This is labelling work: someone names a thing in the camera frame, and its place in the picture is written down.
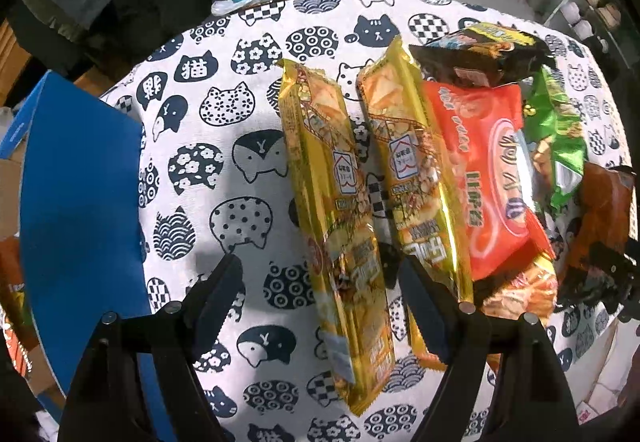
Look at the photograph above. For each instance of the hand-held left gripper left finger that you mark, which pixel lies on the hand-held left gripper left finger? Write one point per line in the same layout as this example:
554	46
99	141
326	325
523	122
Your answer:
220	307

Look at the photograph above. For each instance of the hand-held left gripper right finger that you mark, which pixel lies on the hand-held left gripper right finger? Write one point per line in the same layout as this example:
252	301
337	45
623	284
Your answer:
425	317

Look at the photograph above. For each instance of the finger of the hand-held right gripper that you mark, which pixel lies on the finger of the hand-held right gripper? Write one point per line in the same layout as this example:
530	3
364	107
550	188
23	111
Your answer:
607	267

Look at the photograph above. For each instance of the brown snack packet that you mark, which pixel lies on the brown snack packet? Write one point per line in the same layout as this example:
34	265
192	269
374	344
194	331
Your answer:
600	207

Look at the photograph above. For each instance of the orange crinkly snack packet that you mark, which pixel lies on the orange crinkly snack packet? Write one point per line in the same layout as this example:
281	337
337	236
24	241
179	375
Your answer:
520	289

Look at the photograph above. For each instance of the gold snack packet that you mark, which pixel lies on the gold snack packet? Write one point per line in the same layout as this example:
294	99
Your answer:
415	161
330	222

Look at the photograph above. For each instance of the green snack packet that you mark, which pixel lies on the green snack packet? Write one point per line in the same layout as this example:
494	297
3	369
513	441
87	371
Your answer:
555	131

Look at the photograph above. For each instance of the black snack packet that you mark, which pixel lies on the black snack packet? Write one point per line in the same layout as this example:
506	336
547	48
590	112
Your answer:
480	54

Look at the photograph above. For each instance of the cat print tablecloth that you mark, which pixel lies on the cat print tablecloth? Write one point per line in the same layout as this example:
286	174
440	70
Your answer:
250	202

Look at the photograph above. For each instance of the orange bag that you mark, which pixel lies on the orange bag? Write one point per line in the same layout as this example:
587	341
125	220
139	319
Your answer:
10	282

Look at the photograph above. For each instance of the white shelf with bottles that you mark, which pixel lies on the white shelf with bottles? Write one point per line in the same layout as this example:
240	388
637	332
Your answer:
590	11

